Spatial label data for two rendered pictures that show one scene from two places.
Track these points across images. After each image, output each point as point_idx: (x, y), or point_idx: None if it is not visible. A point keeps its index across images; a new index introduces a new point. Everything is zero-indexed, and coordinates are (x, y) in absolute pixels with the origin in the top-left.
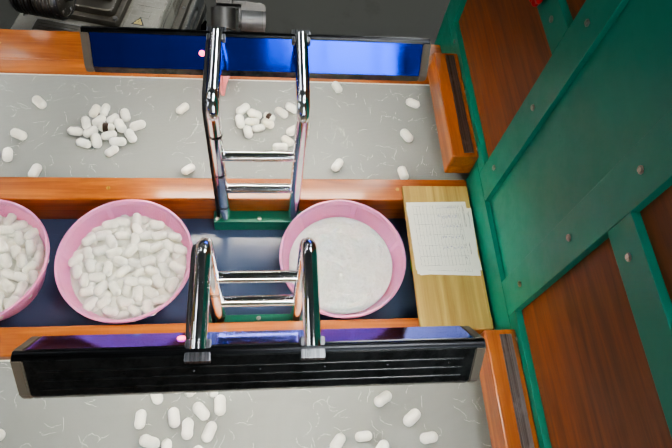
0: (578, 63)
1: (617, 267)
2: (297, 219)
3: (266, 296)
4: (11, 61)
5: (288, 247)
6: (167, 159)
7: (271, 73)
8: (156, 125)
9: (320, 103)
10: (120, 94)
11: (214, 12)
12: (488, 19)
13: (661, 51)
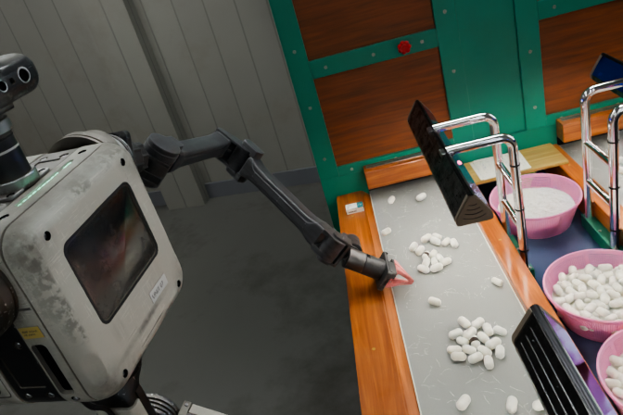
0: (457, 23)
1: (551, 21)
2: None
3: (596, 187)
4: None
5: (538, 225)
6: (490, 299)
7: None
8: (457, 315)
9: (402, 238)
10: (429, 349)
11: (354, 256)
12: (366, 120)
13: None
